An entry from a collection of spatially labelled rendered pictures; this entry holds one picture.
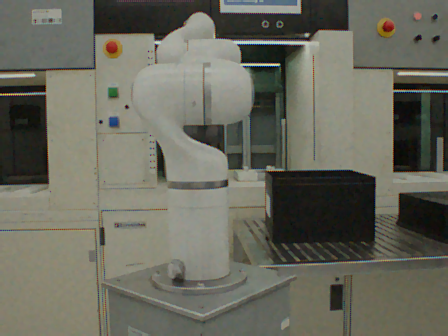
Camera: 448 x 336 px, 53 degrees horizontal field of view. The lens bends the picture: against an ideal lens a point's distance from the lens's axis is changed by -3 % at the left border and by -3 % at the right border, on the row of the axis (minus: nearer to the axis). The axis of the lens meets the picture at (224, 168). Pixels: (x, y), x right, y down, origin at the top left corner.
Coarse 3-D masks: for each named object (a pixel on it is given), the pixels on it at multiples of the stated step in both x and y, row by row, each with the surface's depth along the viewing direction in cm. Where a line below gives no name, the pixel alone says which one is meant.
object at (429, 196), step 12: (408, 192) 142; (420, 192) 142; (432, 192) 141; (444, 192) 140; (408, 204) 136; (420, 204) 129; (432, 204) 122; (444, 204) 117; (408, 216) 136; (420, 216) 129; (432, 216) 122; (444, 216) 117; (408, 228) 135; (420, 228) 129; (432, 228) 122; (444, 228) 117; (444, 240) 116
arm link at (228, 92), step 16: (192, 48) 120; (208, 48) 111; (224, 48) 116; (208, 64) 86; (224, 64) 86; (240, 64) 123; (208, 80) 83; (224, 80) 84; (240, 80) 84; (208, 96) 83; (224, 96) 84; (240, 96) 84; (208, 112) 85; (224, 112) 85; (240, 112) 86
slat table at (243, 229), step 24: (384, 216) 157; (240, 240) 136; (264, 240) 125; (384, 240) 122; (408, 240) 120; (432, 240) 119; (264, 264) 101; (288, 264) 100; (312, 264) 100; (336, 264) 101; (360, 264) 101; (384, 264) 102; (408, 264) 102; (432, 264) 103
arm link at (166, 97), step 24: (144, 72) 85; (168, 72) 84; (192, 72) 84; (144, 96) 83; (168, 96) 83; (192, 96) 83; (144, 120) 85; (168, 120) 84; (192, 120) 87; (168, 144) 84; (192, 144) 86; (168, 168) 87; (192, 168) 84; (216, 168) 86
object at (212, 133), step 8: (184, 128) 179; (192, 128) 179; (200, 128) 179; (208, 128) 178; (216, 128) 178; (192, 136) 178; (200, 136) 177; (208, 136) 177; (216, 136) 177; (208, 144) 179; (216, 144) 183
